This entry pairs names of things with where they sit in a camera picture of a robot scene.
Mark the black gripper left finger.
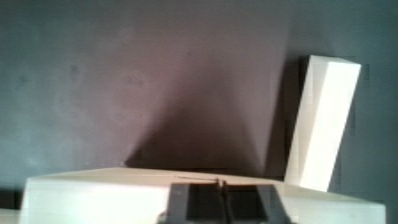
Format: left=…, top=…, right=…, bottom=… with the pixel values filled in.
left=165, top=183, right=220, bottom=224

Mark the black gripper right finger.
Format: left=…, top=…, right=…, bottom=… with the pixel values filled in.
left=227, top=184, right=291, bottom=224

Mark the white cabinet body box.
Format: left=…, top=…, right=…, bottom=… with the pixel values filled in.
left=19, top=168, right=385, bottom=224

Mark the white border fence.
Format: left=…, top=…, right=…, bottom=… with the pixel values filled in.
left=284, top=55, right=361, bottom=191

